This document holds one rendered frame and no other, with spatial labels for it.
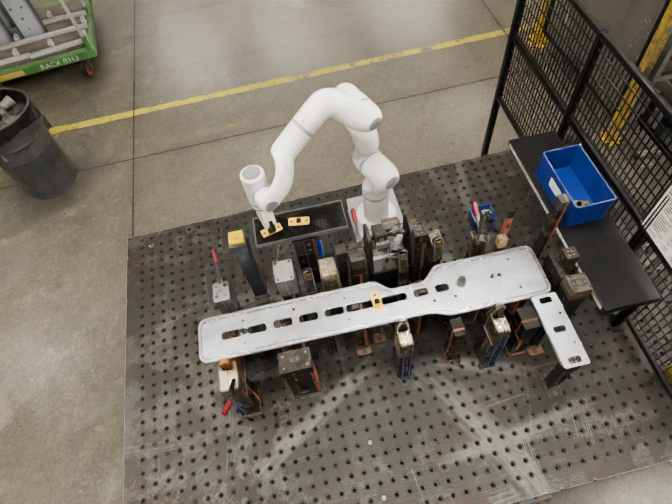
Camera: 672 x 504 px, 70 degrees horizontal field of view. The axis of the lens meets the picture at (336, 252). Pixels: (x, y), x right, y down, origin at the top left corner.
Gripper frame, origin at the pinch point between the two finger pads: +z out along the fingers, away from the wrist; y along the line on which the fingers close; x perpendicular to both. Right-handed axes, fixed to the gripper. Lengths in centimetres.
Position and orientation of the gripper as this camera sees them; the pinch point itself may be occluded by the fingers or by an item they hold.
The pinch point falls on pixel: (270, 226)
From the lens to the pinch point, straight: 191.4
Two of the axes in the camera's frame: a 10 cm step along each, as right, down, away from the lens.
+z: 0.9, 5.3, 8.4
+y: 4.6, 7.3, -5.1
